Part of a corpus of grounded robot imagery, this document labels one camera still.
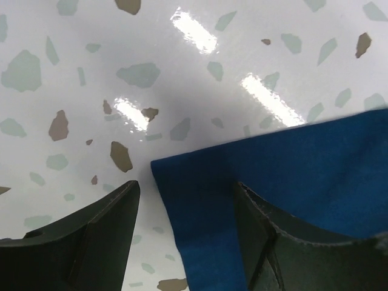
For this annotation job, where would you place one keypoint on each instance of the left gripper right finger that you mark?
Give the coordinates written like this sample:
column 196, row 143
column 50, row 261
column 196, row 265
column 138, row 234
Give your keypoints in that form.
column 282, row 252

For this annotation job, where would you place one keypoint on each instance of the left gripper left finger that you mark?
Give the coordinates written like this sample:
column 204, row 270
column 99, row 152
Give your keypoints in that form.
column 86, row 250

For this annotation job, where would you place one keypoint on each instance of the blue mickey t-shirt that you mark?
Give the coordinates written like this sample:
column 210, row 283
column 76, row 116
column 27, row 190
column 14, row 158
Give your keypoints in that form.
column 332, row 175

